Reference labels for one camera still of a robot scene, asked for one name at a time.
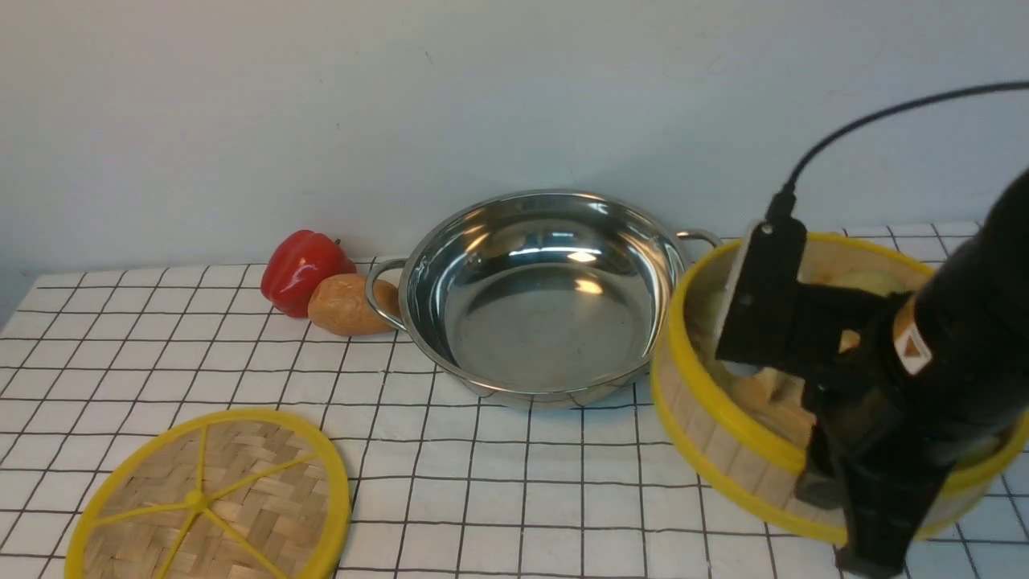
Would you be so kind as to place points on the red bell pepper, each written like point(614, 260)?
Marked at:
point(299, 264)

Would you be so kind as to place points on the stainless steel pot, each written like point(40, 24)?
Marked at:
point(545, 299)

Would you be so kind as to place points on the yellow-rimmed bamboo steamer basket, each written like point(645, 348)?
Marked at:
point(742, 458)

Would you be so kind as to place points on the brown potato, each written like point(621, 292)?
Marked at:
point(338, 305)

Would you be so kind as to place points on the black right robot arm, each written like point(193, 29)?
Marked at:
point(932, 378)

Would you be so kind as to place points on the woven bamboo steamer lid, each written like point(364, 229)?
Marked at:
point(242, 493)

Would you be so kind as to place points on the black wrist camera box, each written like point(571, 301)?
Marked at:
point(754, 322)

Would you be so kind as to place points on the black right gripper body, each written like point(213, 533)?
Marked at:
point(856, 385)

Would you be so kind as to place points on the white checkered tablecloth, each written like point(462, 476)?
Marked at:
point(95, 364)

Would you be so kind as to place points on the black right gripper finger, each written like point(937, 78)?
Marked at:
point(822, 482)
point(883, 510)

